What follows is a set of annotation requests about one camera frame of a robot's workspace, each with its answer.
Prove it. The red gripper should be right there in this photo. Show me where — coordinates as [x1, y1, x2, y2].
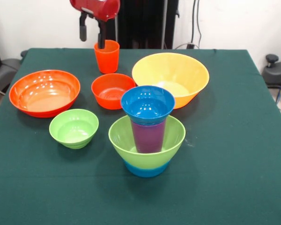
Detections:
[69, 0, 121, 49]

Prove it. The red plastic cup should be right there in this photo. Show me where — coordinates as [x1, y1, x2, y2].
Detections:
[94, 39, 120, 74]

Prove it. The large orange plastic bowl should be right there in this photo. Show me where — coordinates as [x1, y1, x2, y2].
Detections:
[132, 52, 210, 110]

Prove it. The dark blue plastic bowl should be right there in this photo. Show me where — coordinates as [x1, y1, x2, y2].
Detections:
[120, 85, 176, 127]

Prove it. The large green plastic bowl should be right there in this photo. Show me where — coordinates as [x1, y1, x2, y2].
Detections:
[108, 115, 186, 170]

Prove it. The purple plastic cup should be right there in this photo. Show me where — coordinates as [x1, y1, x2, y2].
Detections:
[131, 119, 167, 154]

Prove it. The light blue plastic bowl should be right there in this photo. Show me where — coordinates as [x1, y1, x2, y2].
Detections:
[124, 160, 171, 178]

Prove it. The small red plastic bowl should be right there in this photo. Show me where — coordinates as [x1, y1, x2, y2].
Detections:
[91, 73, 136, 110]

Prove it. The large red plastic bowl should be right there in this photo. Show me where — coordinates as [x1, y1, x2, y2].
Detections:
[8, 69, 81, 119]

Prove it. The small green plastic bowl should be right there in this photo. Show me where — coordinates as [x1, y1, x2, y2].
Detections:
[49, 108, 99, 150]

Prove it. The dark green table cloth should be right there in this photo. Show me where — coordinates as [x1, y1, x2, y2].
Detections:
[0, 48, 281, 225]

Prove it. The black chair base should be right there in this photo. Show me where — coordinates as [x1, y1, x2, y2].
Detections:
[262, 53, 281, 89]

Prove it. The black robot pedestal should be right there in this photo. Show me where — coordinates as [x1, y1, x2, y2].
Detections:
[114, 0, 180, 49]

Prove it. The grey cable loop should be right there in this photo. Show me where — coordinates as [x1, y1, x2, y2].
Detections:
[173, 42, 200, 50]

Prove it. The black wall cable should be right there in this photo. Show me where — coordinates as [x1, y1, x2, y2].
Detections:
[192, 0, 202, 45]

